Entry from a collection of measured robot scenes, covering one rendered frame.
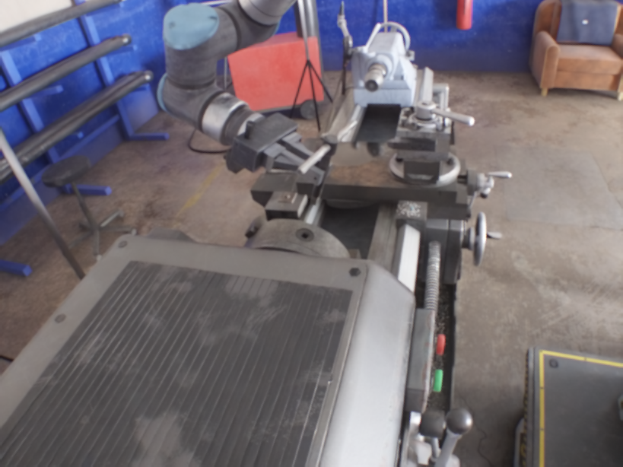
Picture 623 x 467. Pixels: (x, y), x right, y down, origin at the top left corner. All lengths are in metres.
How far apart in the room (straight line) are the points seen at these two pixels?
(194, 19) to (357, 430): 0.63
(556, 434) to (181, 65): 1.53
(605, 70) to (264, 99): 3.44
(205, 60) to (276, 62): 3.34
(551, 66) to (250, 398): 4.50
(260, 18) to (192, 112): 0.21
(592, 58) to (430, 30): 1.81
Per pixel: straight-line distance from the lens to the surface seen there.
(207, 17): 0.73
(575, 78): 4.87
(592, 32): 5.05
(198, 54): 0.73
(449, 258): 1.54
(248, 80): 4.13
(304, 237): 0.82
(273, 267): 0.56
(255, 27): 0.79
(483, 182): 1.55
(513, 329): 2.23
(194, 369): 0.48
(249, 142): 0.69
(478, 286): 2.38
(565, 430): 1.65
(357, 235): 1.54
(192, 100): 0.77
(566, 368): 1.78
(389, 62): 2.03
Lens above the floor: 1.72
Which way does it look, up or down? 38 degrees down
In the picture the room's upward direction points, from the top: 9 degrees counter-clockwise
